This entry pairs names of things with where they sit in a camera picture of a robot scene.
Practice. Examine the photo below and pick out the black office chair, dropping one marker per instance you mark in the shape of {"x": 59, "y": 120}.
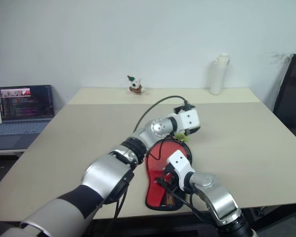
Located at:
{"x": 292, "y": 98}

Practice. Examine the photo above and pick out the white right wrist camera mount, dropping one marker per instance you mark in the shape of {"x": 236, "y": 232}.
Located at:
{"x": 181, "y": 163}

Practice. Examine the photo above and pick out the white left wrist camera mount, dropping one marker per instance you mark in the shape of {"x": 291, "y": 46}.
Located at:
{"x": 189, "y": 119}

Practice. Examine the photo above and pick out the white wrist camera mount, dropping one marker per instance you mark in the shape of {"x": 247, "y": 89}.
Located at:
{"x": 181, "y": 163}
{"x": 189, "y": 119}

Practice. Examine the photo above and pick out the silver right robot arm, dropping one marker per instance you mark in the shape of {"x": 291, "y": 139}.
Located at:
{"x": 217, "y": 195}

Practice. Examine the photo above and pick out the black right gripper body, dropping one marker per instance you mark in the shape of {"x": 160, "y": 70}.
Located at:
{"x": 171, "y": 176}

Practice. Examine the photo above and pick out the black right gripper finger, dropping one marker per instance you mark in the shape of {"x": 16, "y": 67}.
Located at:
{"x": 162, "y": 183}
{"x": 160, "y": 178}

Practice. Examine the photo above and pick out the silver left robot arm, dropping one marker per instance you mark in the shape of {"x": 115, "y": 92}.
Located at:
{"x": 106, "y": 172}

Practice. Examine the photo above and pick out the small white dog figurine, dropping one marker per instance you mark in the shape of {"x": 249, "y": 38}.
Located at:
{"x": 136, "y": 86}

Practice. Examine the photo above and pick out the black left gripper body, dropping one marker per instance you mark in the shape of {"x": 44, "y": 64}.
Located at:
{"x": 195, "y": 130}

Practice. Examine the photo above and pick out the open grey laptop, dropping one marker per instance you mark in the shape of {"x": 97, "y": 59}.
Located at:
{"x": 24, "y": 116}

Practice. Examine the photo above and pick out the green zipper pull charm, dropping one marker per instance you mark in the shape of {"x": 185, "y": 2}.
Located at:
{"x": 182, "y": 137}

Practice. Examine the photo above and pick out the white side desk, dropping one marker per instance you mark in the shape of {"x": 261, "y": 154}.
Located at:
{"x": 5, "y": 151}

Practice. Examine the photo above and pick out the white water bottle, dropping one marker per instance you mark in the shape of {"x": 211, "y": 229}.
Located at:
{"x": 219, "y": 74}

